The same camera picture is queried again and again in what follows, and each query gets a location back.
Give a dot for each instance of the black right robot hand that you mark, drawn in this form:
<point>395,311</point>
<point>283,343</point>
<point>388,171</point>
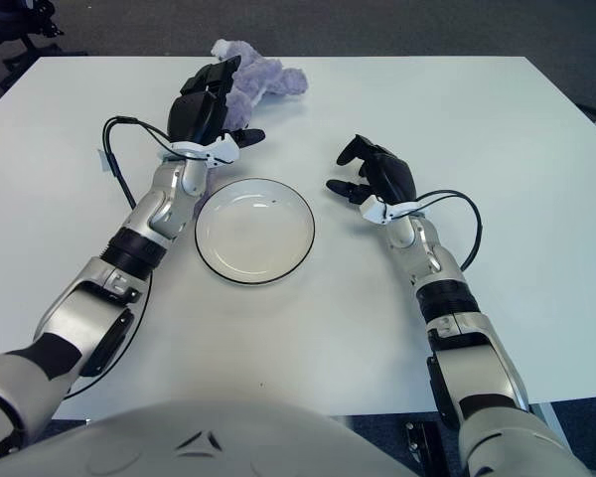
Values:
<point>392,174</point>

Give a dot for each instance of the white plate black rim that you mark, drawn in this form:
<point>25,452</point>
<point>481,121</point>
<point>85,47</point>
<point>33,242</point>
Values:
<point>253,233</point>

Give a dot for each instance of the silver robot torso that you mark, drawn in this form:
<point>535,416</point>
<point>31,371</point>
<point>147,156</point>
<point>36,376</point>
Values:
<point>203,447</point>

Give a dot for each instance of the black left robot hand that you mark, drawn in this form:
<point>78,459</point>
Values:
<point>193,114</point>

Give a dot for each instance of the purple plush bunny doll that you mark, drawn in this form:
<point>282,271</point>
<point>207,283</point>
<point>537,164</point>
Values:
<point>278,79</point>

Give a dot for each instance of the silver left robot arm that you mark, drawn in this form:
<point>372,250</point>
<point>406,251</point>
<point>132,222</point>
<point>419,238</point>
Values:
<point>164,199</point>

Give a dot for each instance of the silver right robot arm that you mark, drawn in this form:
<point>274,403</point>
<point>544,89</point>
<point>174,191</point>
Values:
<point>427,253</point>

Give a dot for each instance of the white table leg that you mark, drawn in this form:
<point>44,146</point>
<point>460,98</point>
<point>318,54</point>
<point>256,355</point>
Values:
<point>546,415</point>

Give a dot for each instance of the black table bracket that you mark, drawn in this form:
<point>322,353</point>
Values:
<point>422,447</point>

